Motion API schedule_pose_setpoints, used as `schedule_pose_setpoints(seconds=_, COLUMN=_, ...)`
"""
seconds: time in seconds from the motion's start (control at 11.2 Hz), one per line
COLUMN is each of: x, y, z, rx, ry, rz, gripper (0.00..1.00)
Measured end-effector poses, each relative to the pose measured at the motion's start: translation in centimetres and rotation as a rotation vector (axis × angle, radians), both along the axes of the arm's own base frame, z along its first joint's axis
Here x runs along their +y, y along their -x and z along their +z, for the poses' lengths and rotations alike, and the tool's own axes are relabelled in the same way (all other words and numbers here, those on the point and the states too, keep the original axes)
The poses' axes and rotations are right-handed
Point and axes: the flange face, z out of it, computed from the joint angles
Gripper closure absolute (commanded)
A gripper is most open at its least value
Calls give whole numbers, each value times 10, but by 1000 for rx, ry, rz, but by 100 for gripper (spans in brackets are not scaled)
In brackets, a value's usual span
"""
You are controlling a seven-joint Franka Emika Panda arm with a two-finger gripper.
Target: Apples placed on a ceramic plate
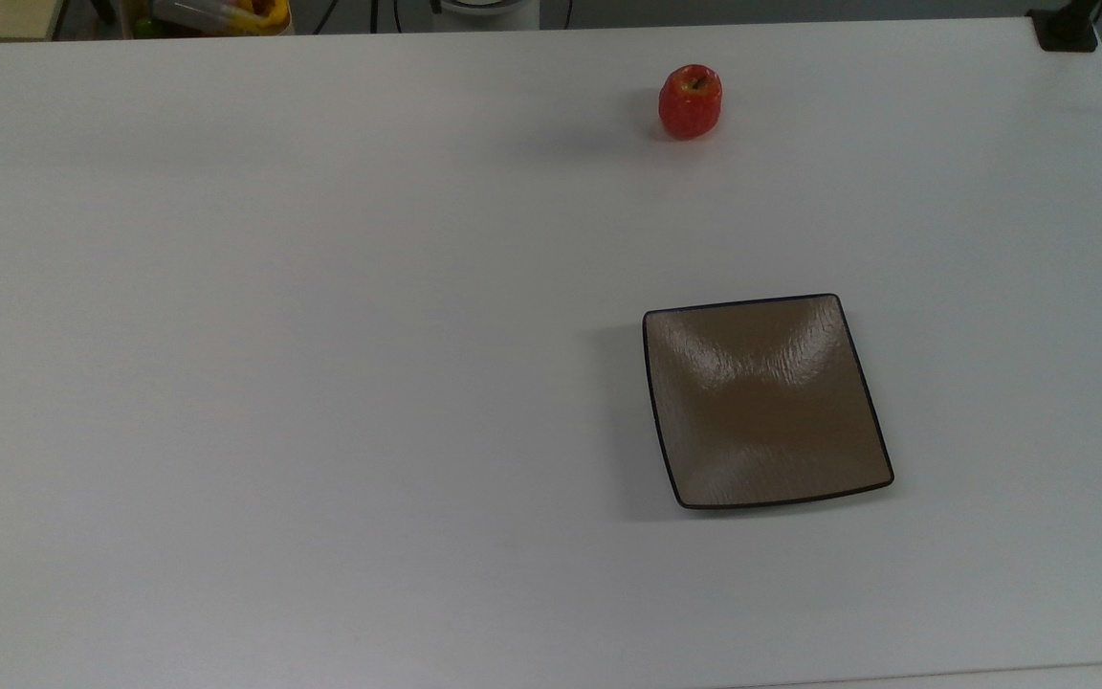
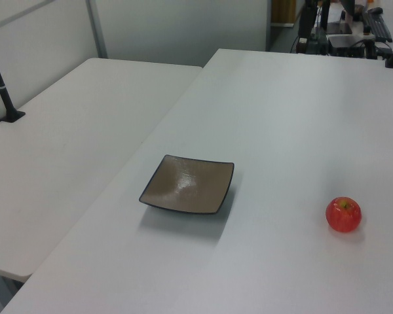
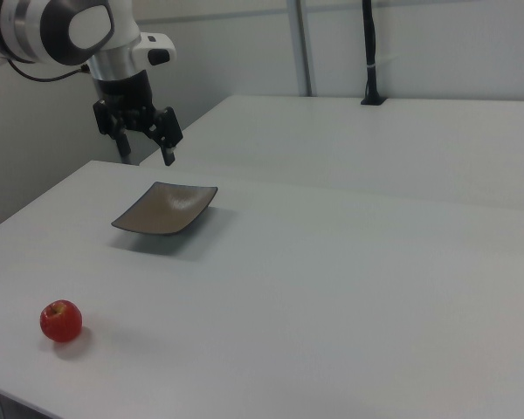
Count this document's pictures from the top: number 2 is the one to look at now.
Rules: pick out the red apple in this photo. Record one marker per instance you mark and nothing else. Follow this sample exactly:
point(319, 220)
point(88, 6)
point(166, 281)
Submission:
point(343, 216)

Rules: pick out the brown square ceramic plate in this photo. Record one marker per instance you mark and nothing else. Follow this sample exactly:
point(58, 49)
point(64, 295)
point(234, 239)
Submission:
point(186, 184)

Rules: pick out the white side table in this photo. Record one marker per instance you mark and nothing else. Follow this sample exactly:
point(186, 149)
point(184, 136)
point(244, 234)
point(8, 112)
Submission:
point(68, 147)

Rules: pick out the yellow wooden cabinet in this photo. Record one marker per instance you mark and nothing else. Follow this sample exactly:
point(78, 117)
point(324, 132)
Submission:
point(282, 11)

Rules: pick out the grey flat box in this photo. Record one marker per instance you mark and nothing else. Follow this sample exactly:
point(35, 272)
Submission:
point(345, 42)

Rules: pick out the black flat screen device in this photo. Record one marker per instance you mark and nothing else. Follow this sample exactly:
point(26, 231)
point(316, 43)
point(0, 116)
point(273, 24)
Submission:
point(340, 28)

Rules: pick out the black pole with base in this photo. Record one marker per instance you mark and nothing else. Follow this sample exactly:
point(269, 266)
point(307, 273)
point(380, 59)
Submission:
point(3, 95)

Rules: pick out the black keyboard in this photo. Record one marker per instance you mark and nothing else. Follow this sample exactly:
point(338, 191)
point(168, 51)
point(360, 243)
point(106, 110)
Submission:
point(380, 27)

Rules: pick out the black computer mouse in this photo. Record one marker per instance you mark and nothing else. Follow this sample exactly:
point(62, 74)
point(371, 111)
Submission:
point(376, 10)

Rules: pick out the thin black upright post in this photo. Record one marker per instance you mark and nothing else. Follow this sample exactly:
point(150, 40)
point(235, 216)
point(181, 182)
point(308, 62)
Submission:
point(325, 14)

